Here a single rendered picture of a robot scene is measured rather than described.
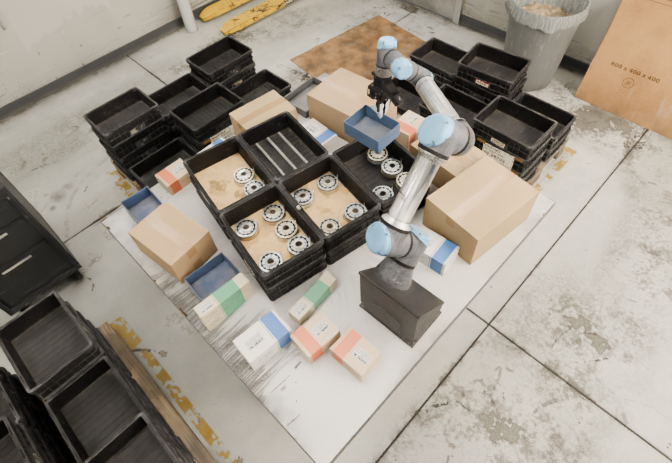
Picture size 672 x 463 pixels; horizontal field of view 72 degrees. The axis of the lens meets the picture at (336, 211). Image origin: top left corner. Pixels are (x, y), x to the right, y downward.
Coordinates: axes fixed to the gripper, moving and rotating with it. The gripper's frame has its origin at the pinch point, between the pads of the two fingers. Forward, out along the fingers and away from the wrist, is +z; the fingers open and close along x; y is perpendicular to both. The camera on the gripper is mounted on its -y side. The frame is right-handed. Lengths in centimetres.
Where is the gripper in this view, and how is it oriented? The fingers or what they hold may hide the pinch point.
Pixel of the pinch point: (382, 116)
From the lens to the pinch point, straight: 210.5
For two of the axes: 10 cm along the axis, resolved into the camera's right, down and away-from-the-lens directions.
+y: -7.0, -5.4, 4.7
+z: -0.3, 6.7, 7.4
